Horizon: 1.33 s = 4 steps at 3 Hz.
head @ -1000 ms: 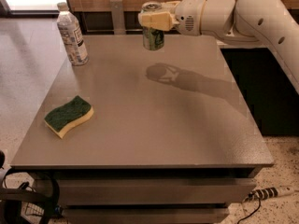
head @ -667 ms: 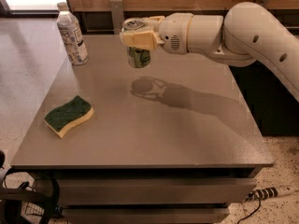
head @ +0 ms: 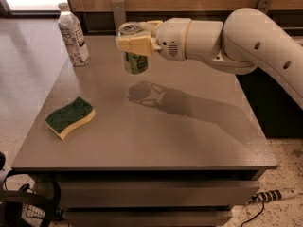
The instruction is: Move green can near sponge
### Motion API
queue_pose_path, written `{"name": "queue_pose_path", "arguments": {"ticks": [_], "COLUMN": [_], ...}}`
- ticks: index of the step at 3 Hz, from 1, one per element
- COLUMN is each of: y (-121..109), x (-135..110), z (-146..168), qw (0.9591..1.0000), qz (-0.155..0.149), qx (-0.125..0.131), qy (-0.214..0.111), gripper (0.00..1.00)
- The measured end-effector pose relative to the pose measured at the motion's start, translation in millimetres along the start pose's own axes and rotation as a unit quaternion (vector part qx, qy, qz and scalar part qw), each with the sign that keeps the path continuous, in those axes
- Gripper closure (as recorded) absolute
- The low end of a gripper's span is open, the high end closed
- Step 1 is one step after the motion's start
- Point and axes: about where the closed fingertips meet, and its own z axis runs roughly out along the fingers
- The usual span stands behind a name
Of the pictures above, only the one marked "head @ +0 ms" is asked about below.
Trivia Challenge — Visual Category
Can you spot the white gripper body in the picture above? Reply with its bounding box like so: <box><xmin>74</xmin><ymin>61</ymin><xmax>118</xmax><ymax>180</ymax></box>
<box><xmin>156</xmin><ymin>18</ymin><xmax>191</xmax><ymax>61</ymax></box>

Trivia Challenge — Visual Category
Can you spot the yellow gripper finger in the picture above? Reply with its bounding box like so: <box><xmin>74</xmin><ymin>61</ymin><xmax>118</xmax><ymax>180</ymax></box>
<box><xmin>139</xmin><ymin>20</ymin><xmax>163</xmax><ymax>37</ymax></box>
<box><xmin>116</xmin><ymin>35</ymin><xmax>162</xmax><ymax>57</ymax></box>

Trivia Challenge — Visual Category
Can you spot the green soda can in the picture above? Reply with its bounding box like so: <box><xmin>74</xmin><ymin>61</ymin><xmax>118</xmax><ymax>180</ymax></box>
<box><xmin>118</xmin><ymin>22</ymin><xmax>148</xmax><ymax>74</ymax></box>

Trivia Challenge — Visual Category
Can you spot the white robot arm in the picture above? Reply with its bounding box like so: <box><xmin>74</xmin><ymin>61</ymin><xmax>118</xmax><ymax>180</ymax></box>
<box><xmin>116</xmin><ymin>8</ymin><xmax>303</xmax><ymax>108</ymax></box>

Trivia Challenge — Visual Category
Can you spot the green and yellow sponge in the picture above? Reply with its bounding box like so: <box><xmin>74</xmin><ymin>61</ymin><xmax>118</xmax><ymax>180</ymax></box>
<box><xmin>45</xmin><ymin>97</ymin><xmax>96</xmax><ymax>140</ymax></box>

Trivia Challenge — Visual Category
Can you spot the clear plastic water bottle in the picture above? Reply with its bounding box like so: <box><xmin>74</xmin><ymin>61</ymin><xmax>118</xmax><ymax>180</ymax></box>
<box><xmin>58</xmin><ymin>2</ymin><xmax>90</xmax><ymax>67</ymax></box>

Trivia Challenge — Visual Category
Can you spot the grey drawer cabinet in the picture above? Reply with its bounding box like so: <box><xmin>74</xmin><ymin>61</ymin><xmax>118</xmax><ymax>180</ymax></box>
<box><xmin>54</xmin><ymin>172</ymin><xmax>258</xmax><ymax>227</ymax></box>

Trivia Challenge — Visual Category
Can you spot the white power strip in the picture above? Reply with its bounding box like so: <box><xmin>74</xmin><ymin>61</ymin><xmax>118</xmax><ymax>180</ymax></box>
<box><xmin>247</xmin><ymin>188</ymin><xmax>299</xmax><ymax>205</ymax></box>

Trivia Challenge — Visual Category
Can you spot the black chair base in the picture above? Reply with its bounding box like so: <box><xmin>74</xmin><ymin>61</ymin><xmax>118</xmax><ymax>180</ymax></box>
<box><xmin>0</xmin><ymin>152</ymin><xmax>61</xmax><ymax>227</ymax></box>

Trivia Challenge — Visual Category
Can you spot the left metal bracket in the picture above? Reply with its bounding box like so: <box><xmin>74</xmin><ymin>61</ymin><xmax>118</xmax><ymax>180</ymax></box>
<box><xmin>111</xmin><ymin>0</ymin><xmax>127</xmax><ymax>32</ymax></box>

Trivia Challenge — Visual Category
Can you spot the metal bracket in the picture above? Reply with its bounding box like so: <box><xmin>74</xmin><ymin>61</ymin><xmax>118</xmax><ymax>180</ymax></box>
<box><xmin>111</xmin><ymin>0</ymin><xmax>127</xmax><ymax>32</ymax></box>
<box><xmin>256</xmin><ymin>0</ymin><xmax>273</xmax><ymax>14</ymax></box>

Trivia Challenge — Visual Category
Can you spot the right metal bracket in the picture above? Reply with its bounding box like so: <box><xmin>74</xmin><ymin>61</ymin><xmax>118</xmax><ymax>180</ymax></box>
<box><xmin>256</xmin><ymin>0</ymin><xmax>273</xmax><ymax>14</ymax></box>

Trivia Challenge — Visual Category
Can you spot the black cable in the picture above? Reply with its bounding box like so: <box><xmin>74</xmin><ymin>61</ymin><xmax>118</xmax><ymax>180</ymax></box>
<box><xmin>240</xmin><ymin>197</ymin><xmax>266</xmax><ymax>227</ymax></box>

